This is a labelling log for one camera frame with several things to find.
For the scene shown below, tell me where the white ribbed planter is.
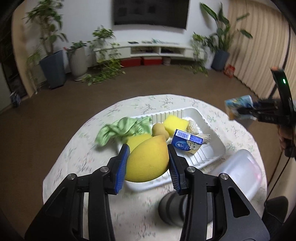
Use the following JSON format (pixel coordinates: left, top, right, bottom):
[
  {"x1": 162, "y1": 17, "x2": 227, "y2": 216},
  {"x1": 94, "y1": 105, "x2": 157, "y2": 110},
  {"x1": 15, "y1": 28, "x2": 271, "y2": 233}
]
[{"x1": 64, "y1": 41, "x2": 88, "y2": 81}]

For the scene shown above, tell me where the black cylindrical container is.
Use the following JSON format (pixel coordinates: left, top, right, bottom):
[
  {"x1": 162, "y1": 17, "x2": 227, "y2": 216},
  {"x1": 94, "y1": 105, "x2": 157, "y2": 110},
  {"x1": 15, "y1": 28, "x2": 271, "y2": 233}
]
[{"x1": 157, "y1": 192, "x2": 213, "y2": 227}]

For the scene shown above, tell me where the translucent plastic storage box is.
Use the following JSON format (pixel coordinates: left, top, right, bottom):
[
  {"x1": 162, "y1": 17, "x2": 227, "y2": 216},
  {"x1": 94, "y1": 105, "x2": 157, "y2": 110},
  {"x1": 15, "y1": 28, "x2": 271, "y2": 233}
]
[{"x1": 209, "y1": 149, "x2": 262, "y2": 201}]

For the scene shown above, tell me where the floral tablecloth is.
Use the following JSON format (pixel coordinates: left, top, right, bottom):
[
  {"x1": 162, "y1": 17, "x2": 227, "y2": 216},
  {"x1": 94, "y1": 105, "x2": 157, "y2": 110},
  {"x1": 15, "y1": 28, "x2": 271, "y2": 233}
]
[{"x1": 43, "y1": 94, "x2": 264, "y2": 240}]

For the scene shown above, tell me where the yellow rectangular sponge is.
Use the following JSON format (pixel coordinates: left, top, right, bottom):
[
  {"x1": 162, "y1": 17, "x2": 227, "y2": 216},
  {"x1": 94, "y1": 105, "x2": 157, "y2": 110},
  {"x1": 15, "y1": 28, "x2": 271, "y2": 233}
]
[{"x1": 163, "y1": 115, "x2": 189, "y2": 137}]

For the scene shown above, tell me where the right large leafy plant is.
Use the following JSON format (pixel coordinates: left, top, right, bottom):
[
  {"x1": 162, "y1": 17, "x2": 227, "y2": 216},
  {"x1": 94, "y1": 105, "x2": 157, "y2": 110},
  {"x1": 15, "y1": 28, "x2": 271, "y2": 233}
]
[{"x1": 200, "y1": 3, "x2": 253, "y2": 71}]

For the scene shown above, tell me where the wall-mounted black television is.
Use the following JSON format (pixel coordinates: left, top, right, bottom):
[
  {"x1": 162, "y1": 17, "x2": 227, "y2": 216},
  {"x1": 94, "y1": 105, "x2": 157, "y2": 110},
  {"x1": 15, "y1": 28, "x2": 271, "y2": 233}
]
[{"x1": 113, "y1": 0, "x2": 190, "y2": 29}]

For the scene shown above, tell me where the red box by curtain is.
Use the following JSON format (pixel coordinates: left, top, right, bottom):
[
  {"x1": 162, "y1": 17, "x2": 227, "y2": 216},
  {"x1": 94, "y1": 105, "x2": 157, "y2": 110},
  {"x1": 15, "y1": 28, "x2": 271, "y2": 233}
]
[{"x1": 223, "y1": 64, "x2": 235, "y2": 78}]

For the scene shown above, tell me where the cream chenille mop pad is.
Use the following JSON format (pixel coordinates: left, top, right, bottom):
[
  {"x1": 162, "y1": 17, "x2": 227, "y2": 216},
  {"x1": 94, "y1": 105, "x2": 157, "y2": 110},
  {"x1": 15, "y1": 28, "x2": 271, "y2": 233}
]
[{"x1": 199, "y1": 133, "x2": 211, "y2": 145}]

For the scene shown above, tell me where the red storage box right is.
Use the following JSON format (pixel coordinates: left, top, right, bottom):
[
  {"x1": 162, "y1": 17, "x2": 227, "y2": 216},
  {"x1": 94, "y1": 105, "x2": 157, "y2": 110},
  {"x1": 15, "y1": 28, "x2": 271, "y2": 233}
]
[{"x1": 142, "y1": 56, "x2": 163, "y2": 66}]

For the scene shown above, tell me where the white tv console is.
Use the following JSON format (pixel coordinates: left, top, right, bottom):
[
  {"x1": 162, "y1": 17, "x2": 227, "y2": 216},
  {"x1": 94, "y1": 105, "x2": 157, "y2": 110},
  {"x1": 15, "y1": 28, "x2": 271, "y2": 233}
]
[{"x1": 93, "y1": 41, "x2": 204, "y2": 62}]

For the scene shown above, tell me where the red storage box left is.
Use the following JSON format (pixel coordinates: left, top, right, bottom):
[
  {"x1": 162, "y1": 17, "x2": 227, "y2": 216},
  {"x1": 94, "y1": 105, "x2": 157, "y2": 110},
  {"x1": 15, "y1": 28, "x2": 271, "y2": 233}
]
[{"x1": 120, "y1": 57, "x2": 142, "y2": 68}]

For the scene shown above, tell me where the beige knitted pouch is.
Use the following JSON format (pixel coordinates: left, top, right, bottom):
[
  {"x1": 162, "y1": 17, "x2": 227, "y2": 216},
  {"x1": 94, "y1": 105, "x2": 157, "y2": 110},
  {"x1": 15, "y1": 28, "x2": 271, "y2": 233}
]
[{"x1": 186, "y1": 120, "x2": 199, "y2": 135}]

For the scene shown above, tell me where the white plastic tray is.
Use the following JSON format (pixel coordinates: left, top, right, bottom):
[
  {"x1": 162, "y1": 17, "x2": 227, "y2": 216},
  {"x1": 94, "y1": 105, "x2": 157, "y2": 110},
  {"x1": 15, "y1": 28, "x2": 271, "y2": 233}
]
[{"x1": 115, "y1": 107, "x2": 227, "y2": 192}]

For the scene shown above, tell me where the small plant by console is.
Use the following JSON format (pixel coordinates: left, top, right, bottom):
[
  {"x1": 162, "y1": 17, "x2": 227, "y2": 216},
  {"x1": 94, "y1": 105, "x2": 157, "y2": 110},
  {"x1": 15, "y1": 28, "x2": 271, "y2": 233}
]
[{"x1": 180, "y1": 32, "x2": 215, "y2": 77}]

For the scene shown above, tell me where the dark blue planter tree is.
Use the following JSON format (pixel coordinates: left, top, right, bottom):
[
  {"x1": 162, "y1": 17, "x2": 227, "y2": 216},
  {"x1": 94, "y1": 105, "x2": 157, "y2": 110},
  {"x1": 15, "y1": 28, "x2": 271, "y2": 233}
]
[{"x1": 25, "y1": 0, "x2": 68, "y2": 89}]

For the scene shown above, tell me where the green cloth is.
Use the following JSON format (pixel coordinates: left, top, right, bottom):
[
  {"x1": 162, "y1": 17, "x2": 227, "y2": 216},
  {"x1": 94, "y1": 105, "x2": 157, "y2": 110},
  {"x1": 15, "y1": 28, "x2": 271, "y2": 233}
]
[{"x1": 95, "y1": 116, "x2": 152, "y2": 147}]

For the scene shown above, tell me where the trailing green pothos plant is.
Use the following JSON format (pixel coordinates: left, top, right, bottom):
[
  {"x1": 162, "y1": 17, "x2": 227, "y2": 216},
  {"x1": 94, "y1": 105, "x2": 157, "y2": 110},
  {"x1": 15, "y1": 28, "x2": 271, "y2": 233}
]
[{"x1": 82, "y1": 26, "x2": 125, "y2": 86}]

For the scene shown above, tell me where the large yellow teardrop sponge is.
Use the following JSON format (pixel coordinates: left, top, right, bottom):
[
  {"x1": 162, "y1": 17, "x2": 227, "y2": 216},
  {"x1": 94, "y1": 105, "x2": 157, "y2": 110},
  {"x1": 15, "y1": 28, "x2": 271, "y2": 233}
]
[{"x1": 125, "y1": 135, "x2": 169, "y2": 183}]

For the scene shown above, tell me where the beige curtain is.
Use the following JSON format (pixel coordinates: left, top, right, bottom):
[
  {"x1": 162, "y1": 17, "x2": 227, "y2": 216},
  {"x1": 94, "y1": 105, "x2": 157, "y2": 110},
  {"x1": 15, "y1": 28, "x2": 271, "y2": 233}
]
[{"x1": 228, "y1": 1, "x2": 295, "y2": 98}]

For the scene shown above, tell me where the blue tissue pack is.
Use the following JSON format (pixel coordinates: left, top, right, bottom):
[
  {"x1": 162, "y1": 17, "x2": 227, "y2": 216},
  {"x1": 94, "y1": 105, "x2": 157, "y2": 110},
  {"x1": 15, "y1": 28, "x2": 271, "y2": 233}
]
[{"x1": 171, "y1": 130, "x2": 203, "y2": 154}]

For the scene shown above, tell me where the tan peanut-shaped sponge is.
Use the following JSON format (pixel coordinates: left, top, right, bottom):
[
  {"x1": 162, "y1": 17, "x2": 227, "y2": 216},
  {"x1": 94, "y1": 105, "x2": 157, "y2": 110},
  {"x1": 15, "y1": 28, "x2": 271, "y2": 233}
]
[{"x1": 152, "y1": 123, "x2": 169, "y2": 140}]

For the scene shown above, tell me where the bear print tissue pack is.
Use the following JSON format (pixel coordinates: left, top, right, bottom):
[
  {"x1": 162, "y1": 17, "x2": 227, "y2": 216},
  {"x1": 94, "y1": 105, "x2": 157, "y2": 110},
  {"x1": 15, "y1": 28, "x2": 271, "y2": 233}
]
[{"x1": 224, "y1": 95, "x2": 253, "y2": 121}]

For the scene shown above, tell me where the red storage box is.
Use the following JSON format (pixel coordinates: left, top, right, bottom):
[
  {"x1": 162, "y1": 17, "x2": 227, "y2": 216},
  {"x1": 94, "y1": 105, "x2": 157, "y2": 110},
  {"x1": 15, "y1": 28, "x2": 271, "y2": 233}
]
[
  {"x1": 142, "y1": 56, "x2": 163, "y2": 66},
  {"x1": 120, "y1": 57, "x2": 142, "y2": 68}
]

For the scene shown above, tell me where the person's right hand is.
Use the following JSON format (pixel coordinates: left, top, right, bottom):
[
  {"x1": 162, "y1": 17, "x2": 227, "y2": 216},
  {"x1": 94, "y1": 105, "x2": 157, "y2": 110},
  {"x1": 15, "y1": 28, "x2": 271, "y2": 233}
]
[{"x1": 277, "y1": 126, "x2": 295, "y2": 151}]

